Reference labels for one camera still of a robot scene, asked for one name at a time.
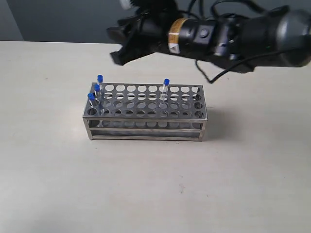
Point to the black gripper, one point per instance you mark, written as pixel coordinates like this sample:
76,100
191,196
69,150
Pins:
143,34

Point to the blue-capped tube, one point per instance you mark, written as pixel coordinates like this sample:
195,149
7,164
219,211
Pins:
100,81
92,100
164,91
97,111

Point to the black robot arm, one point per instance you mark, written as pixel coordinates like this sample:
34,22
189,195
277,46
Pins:
279,38

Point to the stainless steel test tube rack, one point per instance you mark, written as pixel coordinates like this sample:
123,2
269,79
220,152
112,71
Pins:
133,112

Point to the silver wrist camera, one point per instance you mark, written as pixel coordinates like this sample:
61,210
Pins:
145,4

